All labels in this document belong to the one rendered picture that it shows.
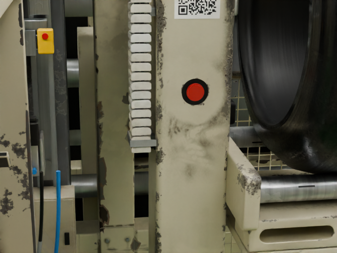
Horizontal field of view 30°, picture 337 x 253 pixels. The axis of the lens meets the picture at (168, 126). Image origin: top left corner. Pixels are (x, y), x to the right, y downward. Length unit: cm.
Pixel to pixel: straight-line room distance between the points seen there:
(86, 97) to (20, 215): 102
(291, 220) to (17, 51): 55
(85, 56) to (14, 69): 105
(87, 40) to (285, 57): 64
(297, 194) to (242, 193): 11
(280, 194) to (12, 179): 47
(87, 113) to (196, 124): 80
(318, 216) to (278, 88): 40
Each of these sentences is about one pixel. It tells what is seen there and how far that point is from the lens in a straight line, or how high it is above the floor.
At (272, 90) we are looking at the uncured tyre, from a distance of 139.
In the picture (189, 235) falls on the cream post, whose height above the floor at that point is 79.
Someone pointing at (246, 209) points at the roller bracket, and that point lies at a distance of 103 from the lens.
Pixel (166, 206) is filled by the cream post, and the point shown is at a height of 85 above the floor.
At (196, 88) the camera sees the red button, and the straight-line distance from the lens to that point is 105.
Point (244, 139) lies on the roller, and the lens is 133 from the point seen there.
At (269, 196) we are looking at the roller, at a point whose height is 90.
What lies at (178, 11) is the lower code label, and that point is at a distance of 103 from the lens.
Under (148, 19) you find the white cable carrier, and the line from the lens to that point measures 103.
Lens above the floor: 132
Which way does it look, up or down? 17 degrees down
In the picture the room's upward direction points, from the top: 1 degrees clockwise
